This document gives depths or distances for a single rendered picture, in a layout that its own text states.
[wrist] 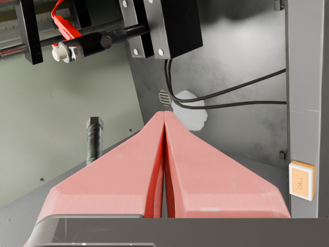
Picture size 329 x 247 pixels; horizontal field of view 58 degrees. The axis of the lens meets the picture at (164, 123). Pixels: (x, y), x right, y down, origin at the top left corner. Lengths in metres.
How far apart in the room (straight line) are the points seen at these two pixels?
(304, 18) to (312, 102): 0.10
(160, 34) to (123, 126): 0.42
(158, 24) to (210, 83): 0.22
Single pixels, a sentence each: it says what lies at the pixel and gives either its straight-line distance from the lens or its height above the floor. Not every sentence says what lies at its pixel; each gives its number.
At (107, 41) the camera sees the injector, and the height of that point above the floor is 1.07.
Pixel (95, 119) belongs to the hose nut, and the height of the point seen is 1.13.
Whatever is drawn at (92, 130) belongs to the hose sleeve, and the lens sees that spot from 0.39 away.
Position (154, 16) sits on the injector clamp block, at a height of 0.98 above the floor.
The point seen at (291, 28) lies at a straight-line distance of 0.38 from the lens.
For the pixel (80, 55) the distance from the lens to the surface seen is 0.39.
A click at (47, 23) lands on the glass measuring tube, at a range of 0.69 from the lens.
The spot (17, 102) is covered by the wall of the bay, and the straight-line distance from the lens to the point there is 0.70.
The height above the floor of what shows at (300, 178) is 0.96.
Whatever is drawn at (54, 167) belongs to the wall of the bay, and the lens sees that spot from 0.77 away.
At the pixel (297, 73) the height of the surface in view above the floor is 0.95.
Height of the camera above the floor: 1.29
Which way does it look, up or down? 35 degrees down
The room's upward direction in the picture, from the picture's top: 120 degrees counter-clockwise
